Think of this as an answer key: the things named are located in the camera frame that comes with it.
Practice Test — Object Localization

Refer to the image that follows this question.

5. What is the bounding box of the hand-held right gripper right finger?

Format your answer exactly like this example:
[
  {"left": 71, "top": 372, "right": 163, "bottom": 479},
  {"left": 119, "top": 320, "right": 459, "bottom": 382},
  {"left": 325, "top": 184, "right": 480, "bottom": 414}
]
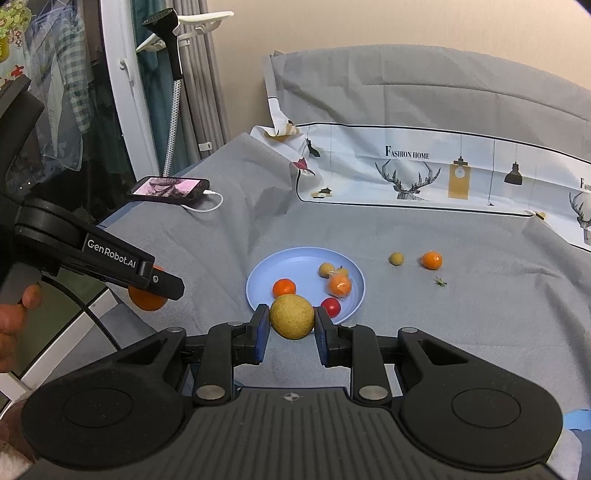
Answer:
[{"left": 314, "top": 307, "right": 467, "bottom": 404}]

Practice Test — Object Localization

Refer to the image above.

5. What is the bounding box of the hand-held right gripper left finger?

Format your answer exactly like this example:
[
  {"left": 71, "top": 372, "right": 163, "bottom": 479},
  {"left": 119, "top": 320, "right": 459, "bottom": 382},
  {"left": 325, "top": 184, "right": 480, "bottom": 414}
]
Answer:
[{"left": 117, "top": 304, "right": 271, "bottom": 406}]

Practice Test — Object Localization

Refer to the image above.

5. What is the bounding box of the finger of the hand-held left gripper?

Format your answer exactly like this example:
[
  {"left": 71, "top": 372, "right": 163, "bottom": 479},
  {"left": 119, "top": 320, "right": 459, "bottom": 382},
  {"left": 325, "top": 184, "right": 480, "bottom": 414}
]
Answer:
[{"left": 139, "top": 261, "right": 185, "bottom": 302}]

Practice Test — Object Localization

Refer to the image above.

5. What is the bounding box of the plastic-wrapped tangerine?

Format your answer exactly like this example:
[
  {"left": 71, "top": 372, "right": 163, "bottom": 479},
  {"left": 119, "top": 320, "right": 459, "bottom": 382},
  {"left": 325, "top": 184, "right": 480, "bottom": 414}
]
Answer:
[{"left": 327, "top": 274, "right": 353, "bottom": 297}]

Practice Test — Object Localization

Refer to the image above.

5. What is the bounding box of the blue plastic plate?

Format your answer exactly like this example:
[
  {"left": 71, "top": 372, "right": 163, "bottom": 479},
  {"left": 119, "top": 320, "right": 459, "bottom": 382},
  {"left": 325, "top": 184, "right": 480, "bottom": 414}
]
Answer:
[{"left": 246, "top": 247, "right": 366, "bottom": 325}]

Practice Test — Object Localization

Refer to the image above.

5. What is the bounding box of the person's left hand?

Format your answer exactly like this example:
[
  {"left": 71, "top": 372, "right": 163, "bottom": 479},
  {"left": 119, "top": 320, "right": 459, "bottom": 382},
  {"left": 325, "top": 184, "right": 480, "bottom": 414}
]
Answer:
[{"left": 0, "top": 284, "right": 44, "bottom": 374}]

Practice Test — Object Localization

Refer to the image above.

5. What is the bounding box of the black smartphone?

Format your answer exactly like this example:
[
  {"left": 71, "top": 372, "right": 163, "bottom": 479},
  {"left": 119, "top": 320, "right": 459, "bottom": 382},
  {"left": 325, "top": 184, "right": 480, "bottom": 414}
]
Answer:
[{"left": 129, "top": 176, "right": 211, "bottom": 205}]

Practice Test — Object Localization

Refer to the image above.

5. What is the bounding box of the plaid shirt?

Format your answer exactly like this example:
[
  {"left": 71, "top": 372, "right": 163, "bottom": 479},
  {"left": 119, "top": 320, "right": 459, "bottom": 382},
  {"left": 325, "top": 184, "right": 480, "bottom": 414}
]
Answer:
[{"left": 46, "top": 0, "right": 95, "bottom": 171}]

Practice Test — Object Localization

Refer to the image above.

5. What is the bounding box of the white printed bed cover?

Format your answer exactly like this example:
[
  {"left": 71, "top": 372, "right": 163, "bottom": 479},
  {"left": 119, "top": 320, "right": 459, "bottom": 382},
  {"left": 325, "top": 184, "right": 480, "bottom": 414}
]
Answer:
[{"left": 261, "top": 51, "right": 591, "bottom": 252}]

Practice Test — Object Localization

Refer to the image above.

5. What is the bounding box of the grey curtain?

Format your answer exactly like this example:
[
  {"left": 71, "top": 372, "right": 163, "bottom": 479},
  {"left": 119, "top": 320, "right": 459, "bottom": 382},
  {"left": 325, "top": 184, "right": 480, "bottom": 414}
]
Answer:
[{"left": 178, "top": 0, "right": 232, "bottom": 162}]

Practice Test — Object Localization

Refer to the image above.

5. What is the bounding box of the black garment steamer head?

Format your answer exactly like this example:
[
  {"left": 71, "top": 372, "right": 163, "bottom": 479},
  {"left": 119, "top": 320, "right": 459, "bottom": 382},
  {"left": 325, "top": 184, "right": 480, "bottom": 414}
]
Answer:
[{"left": 143, "top": 8, "right": 182, "bottom": 81}]

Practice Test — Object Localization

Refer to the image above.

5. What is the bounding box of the white steamer hanger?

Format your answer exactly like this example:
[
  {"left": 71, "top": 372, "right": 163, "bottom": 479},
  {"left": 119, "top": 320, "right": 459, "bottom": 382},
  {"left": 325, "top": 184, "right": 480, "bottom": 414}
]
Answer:
[{"left": 136, "top": 11, "right": 234, "bottom": 51}]

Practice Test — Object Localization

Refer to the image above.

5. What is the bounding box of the grey towel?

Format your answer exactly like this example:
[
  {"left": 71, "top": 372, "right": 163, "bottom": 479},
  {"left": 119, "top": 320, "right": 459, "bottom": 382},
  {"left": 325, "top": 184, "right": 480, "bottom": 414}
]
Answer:
[{"left": 561, "top": 429, "right": 583, "bottom": 480}]

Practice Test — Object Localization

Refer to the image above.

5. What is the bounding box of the black cable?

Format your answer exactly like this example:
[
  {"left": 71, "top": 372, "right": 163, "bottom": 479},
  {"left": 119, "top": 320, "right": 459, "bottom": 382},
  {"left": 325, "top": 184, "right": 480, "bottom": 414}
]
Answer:
[{"left": 44, "top": 274, "right": 123, "bottom": 354}]

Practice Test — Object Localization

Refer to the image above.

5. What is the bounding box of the white charging cable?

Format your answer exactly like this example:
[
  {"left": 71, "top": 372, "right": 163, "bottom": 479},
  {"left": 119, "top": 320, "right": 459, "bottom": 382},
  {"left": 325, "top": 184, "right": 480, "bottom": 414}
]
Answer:
[{"left": 182, "top": 188, "right": 225, "bottom": 214}]

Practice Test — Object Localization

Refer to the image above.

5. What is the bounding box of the white door frame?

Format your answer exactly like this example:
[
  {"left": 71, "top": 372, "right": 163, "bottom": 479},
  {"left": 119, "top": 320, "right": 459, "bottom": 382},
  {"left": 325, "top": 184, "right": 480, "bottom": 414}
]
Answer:
[{"left": 99, "top": 0, "right": 160, "bottom": 178}]

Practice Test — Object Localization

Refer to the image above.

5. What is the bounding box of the woven steamer hose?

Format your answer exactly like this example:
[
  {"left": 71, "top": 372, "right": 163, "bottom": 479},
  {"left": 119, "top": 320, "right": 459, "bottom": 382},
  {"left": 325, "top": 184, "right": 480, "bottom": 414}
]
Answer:
[{"left": 163, "top": 78, "right": 182, "bottom": 177}]

